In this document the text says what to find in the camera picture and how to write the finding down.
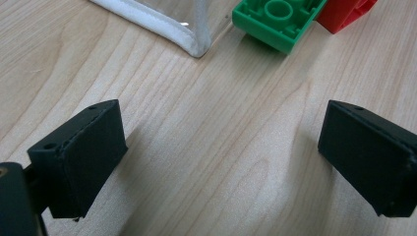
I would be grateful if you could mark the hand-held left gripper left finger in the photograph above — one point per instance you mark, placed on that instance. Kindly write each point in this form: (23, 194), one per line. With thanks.
(78, 160)

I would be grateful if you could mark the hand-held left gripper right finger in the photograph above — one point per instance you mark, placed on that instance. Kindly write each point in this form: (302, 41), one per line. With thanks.
(370, 157)

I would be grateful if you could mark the plain red toy brick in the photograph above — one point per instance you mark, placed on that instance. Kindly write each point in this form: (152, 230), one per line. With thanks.
(341, 14)

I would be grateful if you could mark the green toy brick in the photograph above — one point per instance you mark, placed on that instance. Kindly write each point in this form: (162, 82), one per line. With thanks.
(278, 23)

